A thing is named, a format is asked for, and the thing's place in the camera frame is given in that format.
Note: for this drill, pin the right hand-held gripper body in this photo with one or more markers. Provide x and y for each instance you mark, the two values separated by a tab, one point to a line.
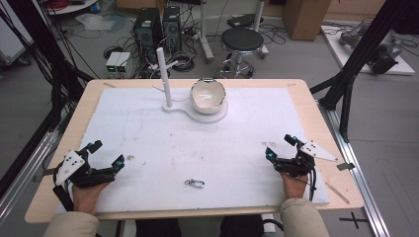
296	163

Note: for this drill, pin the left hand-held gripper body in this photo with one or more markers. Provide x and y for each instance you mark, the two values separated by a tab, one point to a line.
76	171

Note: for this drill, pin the person's right hand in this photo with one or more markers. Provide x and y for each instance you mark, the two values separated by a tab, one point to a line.
293	186

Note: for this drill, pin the person's left hand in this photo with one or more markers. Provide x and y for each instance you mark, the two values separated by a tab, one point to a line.
86	197

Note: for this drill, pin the wooden table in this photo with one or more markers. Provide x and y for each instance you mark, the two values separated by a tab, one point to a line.
316	108

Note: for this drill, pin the white foam mat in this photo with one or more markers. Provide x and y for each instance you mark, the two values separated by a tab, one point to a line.
164	148

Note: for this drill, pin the small black clip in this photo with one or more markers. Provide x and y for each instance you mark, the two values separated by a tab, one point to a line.
345	166

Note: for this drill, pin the thin wooden stick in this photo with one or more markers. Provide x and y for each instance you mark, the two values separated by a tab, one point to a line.
337	193

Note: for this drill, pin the person's left leg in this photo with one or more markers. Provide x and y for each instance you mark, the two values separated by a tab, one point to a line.
158	228

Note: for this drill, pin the person's leg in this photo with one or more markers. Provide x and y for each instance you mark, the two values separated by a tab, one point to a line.
158	228
242	227

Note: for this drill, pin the person's right leg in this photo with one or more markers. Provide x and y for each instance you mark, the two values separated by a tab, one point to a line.
242	227

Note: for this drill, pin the metal carabiner clip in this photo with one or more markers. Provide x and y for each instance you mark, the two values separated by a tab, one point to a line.
195	183

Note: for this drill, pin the white power supply box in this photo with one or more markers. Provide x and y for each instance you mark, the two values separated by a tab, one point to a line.
112	64
124	64

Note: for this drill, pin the white bowl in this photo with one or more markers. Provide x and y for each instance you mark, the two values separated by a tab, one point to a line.
207	97

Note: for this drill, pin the white stand with pole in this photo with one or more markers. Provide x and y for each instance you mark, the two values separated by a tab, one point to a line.
164	72

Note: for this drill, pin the white floor board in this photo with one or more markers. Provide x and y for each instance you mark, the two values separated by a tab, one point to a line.
342	52

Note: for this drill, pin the black round stool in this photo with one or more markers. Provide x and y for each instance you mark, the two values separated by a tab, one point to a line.
242	40

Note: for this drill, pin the brown cardboard box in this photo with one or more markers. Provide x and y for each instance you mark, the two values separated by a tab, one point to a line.
304	18

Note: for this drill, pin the clear plastic sheet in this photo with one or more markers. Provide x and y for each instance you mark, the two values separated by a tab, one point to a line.
99	21

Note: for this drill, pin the large black computer tower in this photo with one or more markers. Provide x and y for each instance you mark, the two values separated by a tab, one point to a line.
147	29

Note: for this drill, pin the flat black case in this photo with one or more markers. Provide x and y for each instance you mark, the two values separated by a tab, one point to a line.
243	20

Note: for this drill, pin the white desk leg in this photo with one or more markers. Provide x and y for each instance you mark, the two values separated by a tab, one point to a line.
205	33
260	13

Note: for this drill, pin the round white table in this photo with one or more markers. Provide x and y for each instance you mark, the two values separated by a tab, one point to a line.
70	7

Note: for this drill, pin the slim black computer tower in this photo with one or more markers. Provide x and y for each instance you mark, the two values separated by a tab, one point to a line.
172	28

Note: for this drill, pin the aluminium rail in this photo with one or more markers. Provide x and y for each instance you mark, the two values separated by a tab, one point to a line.
359	177
26	171

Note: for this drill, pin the black metal frame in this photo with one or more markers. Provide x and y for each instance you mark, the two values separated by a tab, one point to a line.
359	52
29	29

